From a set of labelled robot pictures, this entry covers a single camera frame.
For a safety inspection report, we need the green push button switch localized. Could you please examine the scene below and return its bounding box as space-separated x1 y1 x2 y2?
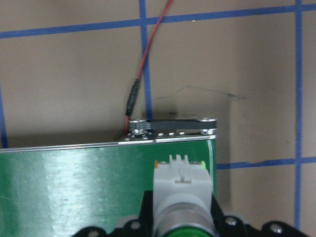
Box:
152 153 215 237

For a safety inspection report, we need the green conveyor belt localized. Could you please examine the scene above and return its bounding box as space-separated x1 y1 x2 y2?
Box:
0 118 218 237

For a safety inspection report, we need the red conveyor power cable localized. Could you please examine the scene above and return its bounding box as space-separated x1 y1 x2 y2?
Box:
123 0 175 134

